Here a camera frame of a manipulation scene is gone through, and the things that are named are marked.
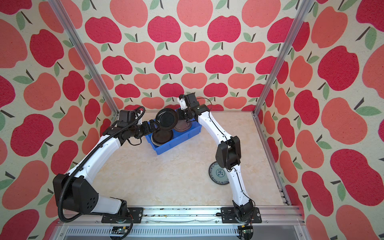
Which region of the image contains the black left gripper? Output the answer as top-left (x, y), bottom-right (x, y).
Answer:
top-left (129, 119), bottom-right (161, 138)

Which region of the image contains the clear glass plate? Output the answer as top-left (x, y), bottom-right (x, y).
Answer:
top-left (174, 120), bottom-right (192, 133)

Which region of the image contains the black round plate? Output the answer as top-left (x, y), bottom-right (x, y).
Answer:
top-left (155, 108), bottom-right (179, 131)
top-left (151, 129), bottom-right (174, 147)

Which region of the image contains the blue patterned round plate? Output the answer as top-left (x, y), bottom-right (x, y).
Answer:
top-left (208, 162), bottom-right (230, 186)

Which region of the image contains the black round plate front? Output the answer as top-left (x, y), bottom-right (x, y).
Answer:
top-left (151, 129), bottom-right (174, 147)

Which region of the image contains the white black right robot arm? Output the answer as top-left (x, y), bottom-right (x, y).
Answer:
top-left (149, 105), bottom-right (256, 225)

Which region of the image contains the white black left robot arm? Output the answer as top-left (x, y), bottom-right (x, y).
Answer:
top-left (53, 120), bottom-right (156, 223)

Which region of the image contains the blue plastic bin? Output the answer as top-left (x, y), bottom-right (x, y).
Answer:
top-left (146, 122), bottom-right (202, 155)

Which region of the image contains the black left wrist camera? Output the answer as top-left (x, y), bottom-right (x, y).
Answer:
top-left (117, 110), bottom-right (136, 128)

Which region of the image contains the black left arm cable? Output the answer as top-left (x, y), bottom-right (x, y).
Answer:
top-left (57, 105), bottom-right (146, 223)

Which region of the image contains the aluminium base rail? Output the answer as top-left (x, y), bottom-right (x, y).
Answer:
top-left (47, 206), bottom-right (311, 240)

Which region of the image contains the aluminium left corner post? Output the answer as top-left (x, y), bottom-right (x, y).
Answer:
top-left (48, 0), bottom-right (119, 115)

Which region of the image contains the aluminium corner post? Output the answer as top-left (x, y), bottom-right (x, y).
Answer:
top-left (48, 0), bottom-right (119, 115)
top-left (253, 0), bottom-right (314, 116)

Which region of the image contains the aluminium right corner post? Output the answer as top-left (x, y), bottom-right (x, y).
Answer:
top-left (253, 0), bottom-right (314, 116)

